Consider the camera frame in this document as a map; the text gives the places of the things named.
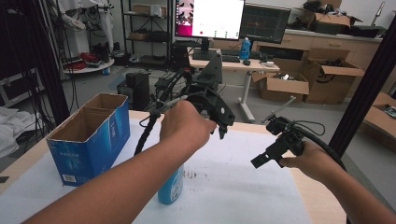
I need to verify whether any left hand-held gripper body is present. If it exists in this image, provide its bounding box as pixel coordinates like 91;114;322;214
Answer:
181;84;236;132

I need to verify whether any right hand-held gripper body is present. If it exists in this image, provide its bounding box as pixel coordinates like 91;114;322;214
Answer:
265;115;308;159

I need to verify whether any person's right hand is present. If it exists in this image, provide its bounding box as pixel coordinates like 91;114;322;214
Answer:
278;140;345;185

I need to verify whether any person's left hand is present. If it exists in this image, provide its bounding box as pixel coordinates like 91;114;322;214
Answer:
159;100;218;154

